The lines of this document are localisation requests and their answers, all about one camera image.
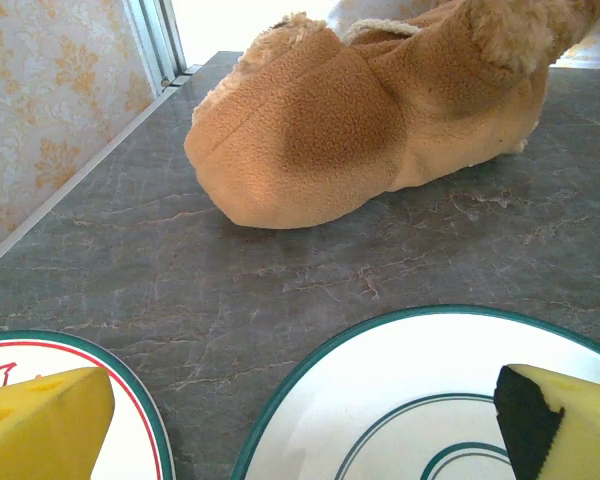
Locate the orange sunburst plate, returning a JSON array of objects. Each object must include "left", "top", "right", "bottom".
[{"left": 0, "top": 329, "right": 175, "bottom": 480}]

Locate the brown plush toy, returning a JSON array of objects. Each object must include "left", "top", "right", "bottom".
[{"left": 183, "top": 0, "right": 600, "bottom": 230}]

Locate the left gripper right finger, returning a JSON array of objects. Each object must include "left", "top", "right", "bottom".
[{"left": 493, "top": 363, "right": 600, "bottom": 480}]

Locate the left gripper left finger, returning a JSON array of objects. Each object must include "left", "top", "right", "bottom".
[{"left": 0, "top": 367, "right": 116, "bottom": 480}]

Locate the white plate green ring design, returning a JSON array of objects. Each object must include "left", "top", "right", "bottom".
[{"left": 231, "top": 304, "right": 600, "bottom": 480}]

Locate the aluminium side rail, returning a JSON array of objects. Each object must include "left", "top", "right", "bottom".
[{"left": 0, "top": 64, "right": 204, "bottom": 279}]

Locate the aluminium frame post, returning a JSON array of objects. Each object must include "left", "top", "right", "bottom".
[{"left": 122, "top": 0, "right": 204, "bottom": 94}]

